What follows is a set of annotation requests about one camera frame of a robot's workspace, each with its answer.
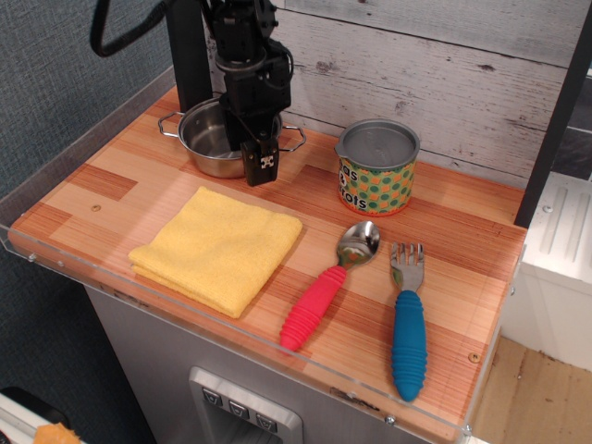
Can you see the grey toy cabinet front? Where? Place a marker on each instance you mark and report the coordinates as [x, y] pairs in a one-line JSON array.
[[157, 351]]

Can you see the red handled spoon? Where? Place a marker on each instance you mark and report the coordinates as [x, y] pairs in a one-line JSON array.
[[357, 246]]

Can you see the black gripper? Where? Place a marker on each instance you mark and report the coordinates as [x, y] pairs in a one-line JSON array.
[[256, 92]]

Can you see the orange object at corner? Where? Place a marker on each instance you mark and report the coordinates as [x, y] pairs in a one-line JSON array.
[[55, 434]]

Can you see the black post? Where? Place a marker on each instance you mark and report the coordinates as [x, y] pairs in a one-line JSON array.
[[187, 42], [569, 93]]

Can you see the yellow folded towel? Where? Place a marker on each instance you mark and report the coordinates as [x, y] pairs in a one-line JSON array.
[[218, 251]]

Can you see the small steel pot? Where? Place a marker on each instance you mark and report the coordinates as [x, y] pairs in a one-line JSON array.
[[202, 131]]

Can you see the patterned peas carrots can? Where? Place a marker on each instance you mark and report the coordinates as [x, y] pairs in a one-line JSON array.
[[377, 159]]

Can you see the black left post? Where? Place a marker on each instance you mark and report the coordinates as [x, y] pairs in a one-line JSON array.
[[187, 42]]

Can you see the white toy appliance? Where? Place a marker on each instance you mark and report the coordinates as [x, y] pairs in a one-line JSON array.
[[549, 306]]

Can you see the blue handled fork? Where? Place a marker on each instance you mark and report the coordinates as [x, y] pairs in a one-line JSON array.
[[408, 351]]

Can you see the silver button panel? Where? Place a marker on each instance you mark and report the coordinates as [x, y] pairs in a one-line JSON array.
[[229, 413]]

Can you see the black right post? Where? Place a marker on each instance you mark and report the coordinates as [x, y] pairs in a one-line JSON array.
[[569, 93]]

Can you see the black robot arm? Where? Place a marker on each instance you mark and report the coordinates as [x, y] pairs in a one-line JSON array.
[[240, 28]]

